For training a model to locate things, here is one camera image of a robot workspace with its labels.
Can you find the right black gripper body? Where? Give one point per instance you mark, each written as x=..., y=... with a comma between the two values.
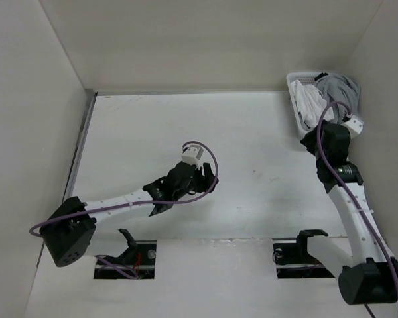
x=310, y=141

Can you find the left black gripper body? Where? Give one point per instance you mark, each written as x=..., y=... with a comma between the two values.
x=193, y=186

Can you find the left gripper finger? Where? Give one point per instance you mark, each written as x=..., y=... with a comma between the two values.
x=207, y=171
x=207, y=185

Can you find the white tank top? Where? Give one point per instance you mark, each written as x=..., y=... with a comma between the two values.
x=310, y=102

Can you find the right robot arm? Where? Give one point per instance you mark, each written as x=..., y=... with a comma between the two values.
x=368, y=273

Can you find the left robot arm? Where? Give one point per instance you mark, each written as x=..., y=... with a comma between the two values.
x=69, y=232

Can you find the grey tank top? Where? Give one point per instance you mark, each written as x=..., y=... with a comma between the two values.
x=337, y=87

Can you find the black tank top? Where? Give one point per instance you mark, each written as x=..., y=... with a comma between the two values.
x=320, y=75

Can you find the white plastic laundry basket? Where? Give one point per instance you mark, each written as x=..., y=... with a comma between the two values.
x=305, y=78

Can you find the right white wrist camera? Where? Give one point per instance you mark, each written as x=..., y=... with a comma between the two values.
x=354, y=125

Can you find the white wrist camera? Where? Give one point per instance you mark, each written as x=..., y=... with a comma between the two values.
x=354, y=125
x=192, y=155

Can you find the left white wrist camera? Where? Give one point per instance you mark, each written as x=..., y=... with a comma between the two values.
x=192, y=155

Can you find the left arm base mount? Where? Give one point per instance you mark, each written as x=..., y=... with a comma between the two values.
x=125, y=258

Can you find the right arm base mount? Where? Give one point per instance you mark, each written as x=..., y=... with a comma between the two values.
x=290, y=264

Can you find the left metal table rail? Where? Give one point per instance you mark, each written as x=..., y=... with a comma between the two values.
x=81, y=139

